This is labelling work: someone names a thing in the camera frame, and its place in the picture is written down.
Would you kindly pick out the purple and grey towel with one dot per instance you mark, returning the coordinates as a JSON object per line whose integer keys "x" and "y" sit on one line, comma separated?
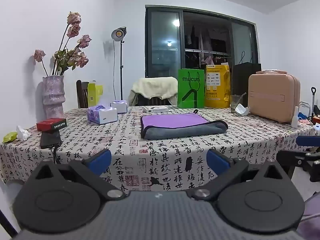
{"x": 175, "y": 127}

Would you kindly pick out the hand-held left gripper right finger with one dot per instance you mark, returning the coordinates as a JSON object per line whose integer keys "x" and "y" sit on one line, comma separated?
{"x": 217, "y": 160}

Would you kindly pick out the yellow-green box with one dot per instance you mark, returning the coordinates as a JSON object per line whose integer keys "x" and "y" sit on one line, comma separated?
{"x": 95, "y": 93}

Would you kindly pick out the black floor lamp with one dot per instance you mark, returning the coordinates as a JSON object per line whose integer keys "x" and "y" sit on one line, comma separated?
{"x": 121, "y": 62}

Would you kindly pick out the black paper bag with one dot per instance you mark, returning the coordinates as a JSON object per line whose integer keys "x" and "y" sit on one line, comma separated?
{"x": 246, "y": 80}

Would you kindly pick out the pink hard case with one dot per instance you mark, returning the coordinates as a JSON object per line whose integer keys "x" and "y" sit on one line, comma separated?
{"x": 273, "y": 97}

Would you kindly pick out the red and black box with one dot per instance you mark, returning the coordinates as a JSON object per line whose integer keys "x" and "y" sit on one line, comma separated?
{"x": 51, "y": 125}

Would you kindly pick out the dark wooden chair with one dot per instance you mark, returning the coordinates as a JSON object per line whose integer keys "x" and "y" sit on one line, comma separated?
{"x": 82, "y": 95}

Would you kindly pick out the small white bottle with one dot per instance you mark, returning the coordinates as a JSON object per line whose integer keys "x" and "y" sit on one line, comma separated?
{"x": 295, "y": 120}

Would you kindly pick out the dried pink roses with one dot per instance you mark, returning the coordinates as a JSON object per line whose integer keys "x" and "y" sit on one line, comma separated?
{"x": 72, "y": 57}

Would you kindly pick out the crumpled white tissue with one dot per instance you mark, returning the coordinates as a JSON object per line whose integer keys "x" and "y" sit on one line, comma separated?
{"x": 243, "y": 110}
{"x": 23, "y": 133}

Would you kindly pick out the white tissue pack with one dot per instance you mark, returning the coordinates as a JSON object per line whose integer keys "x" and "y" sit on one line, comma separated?
{"x": 119, "y": 106}

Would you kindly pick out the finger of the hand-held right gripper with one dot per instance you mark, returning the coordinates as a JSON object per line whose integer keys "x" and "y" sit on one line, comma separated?
{"x": 308, "y": 140}
{"x": 307, "y": 163}

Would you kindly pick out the person's purple clothing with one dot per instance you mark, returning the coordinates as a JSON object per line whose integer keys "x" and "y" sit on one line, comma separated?
{"x": 312, "y": 217}

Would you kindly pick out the pink speckled vase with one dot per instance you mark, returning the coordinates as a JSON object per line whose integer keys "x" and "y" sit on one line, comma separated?
{"x": 53, "y": 97}

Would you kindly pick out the yellow bag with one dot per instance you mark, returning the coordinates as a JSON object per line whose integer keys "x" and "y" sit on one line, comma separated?
{"x": 217, "y": 87}

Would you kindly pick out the black framed sliding window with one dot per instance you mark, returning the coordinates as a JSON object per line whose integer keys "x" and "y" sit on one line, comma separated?
{"x": 165, "y": 42}

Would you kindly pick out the chair under cream cloth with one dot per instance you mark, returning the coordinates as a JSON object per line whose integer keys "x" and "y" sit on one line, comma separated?
{"x": 152, "y": 102}

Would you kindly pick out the flat white box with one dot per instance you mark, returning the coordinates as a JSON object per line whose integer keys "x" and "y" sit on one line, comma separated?
{"x": 155, "y": 109}

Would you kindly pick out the black phone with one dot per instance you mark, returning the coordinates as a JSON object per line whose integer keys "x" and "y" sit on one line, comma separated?
{"x": 50, "y": 139}

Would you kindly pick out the purple tissue pack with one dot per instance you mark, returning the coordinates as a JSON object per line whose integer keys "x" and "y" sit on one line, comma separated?
{"x": 102, "y": 115}

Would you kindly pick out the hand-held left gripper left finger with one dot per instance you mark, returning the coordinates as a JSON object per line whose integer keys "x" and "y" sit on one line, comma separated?
{"x": 98, "y": 162}

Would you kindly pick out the cream cloth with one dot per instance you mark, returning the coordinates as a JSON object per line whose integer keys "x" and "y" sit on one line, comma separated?
{"x": 155, "y": 86}

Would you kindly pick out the green snack packet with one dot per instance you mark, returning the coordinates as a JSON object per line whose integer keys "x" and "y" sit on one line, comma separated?
{"x": 9, "y": 137}

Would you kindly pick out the clear glass cup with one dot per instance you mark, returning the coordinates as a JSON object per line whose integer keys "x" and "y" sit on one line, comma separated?
{"x": 235, "y": 102}

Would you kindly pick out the green paper bag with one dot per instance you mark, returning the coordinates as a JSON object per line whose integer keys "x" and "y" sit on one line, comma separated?
{"x": 191, "y": 90}

